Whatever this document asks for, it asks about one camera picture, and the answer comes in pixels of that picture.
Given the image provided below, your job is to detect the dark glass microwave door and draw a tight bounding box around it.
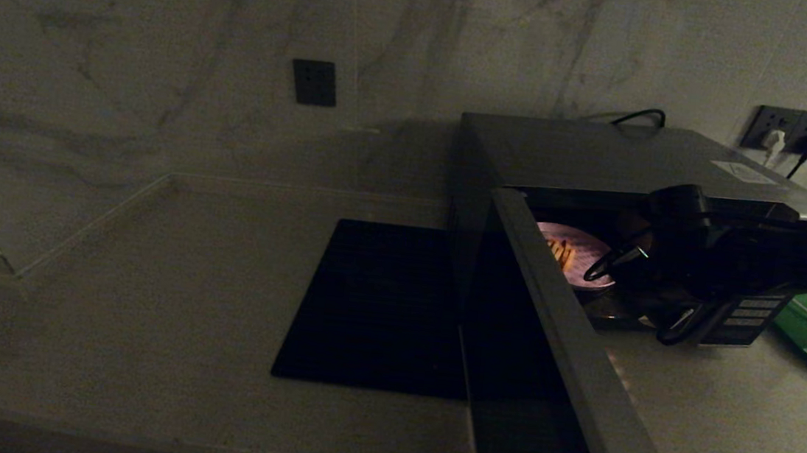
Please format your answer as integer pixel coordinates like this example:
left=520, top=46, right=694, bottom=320
left=448, top=186, right=719, bottom=453

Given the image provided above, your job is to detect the silver microwave oven body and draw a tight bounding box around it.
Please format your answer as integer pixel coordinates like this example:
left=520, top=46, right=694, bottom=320
left=437, top=108, right=807, bottom=357

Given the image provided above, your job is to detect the purple plate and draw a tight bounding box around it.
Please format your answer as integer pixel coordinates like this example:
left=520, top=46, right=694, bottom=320
left=531, top=222, right=622, bottom=294

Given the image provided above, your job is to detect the black curved cable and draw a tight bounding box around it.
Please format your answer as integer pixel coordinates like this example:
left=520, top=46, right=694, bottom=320
left=609, top=105, right=667, bottom=131

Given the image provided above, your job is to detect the black single wall socket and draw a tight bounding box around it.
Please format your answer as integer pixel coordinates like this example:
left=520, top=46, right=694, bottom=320
left=289, top=58, right=340, bottom=108

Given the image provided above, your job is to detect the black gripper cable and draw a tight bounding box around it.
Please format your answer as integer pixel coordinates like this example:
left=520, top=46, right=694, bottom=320
left=576, top=180, right=807, bottom=361

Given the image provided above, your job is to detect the black double wall socket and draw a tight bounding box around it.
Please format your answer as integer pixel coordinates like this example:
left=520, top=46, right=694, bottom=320
left=741, top=104, right=807, bottom=155

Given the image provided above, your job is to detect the white plug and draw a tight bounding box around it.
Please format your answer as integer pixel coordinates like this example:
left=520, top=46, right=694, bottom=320
left=763, top=128, right=788, bottom=169

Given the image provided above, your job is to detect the black induction cooktop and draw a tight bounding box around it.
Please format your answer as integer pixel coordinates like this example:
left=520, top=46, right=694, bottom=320
left=270, top=214, right=485, bottom=401

